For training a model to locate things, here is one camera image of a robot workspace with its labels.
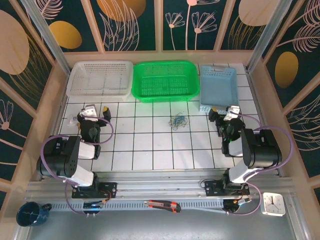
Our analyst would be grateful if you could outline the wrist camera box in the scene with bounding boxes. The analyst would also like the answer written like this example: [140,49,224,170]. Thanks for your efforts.
[80,104,98,118]
[224,105,241,121]

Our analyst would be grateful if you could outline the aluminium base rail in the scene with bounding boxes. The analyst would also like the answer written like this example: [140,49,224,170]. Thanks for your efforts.
[23,171,293,203]

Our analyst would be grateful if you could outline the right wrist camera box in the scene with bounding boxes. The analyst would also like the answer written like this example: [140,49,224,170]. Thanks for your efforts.
[224,105,241,121]

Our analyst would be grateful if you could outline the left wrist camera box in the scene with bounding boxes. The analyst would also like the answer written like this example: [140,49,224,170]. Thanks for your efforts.
[80,104,98,118]

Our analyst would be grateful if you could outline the dark blue mug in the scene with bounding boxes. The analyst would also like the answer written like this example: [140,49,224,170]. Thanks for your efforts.
[16,201,53,227]

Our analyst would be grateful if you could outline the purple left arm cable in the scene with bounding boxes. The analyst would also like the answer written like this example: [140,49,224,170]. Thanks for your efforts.
[40,116,115,216]

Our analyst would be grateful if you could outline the grey slotted cable duct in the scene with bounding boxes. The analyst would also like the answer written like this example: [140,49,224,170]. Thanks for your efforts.
[51,201,227,211]

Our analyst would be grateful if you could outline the white square clock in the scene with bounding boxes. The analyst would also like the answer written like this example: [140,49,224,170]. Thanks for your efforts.
[259,191,286,217]

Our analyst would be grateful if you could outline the light blue plastic basket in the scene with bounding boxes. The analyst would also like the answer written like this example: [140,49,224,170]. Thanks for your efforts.
[199,64,240,113]

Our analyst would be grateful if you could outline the aluminium frame post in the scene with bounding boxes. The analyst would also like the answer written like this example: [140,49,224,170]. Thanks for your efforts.
[246,0,293,73]
[21,0,72,76]

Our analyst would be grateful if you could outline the thin blue cable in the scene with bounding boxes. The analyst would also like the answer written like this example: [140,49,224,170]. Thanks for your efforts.
[172,113,187,126]
[173,116,191,128]

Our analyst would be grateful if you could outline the small black controller board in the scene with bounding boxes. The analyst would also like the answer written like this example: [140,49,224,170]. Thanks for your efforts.
[223,197,252,215]
[83,201,104,216]

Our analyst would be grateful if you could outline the red black utility knife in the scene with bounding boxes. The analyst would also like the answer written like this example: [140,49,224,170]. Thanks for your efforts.
[143,199,182,214]

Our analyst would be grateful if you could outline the green plastic basket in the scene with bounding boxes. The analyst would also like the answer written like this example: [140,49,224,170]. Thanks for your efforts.
[131,59,201,104]

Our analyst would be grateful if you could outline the clear plastic latch block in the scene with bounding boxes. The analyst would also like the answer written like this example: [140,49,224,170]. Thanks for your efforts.
[66,114,79,126]

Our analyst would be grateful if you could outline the yellow green striped cable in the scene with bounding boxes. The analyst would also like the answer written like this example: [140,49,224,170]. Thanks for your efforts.
[172,116,190,130]

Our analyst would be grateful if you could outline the white plastic basket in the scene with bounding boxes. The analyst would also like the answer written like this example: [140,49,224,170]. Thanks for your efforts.
[66,60,134,102]

